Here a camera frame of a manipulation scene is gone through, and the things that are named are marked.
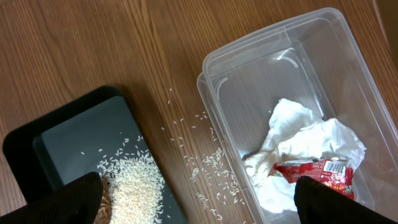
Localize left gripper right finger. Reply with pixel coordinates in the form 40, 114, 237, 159
294, 176, 397, 224

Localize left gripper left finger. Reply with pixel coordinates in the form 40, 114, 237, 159
1, 172, 103, 224

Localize red sauce packet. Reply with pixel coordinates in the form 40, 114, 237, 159
269, 159, 355, 200

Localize white napkin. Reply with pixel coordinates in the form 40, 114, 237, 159
244, 98, 366, 213

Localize clear plastic waste bin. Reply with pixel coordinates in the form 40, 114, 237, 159
197, 7, 397, 223

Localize brown food scrap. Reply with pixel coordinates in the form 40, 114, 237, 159
93, 179, 111, 224

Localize pile of white rice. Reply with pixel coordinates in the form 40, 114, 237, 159
82, 135, 166, 224

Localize black rectangular tray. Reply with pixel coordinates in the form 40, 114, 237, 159
2, 85, 188, 224

